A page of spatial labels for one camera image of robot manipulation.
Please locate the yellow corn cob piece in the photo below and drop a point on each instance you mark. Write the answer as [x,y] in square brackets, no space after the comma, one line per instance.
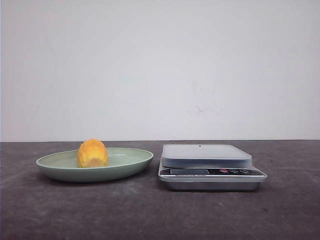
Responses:
[92,153]

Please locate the silver digital kitchen scale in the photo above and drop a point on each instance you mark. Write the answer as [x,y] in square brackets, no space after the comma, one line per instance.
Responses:
[208,167]

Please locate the green shallow plate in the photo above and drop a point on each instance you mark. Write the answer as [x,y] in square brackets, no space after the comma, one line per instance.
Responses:
[122,162]

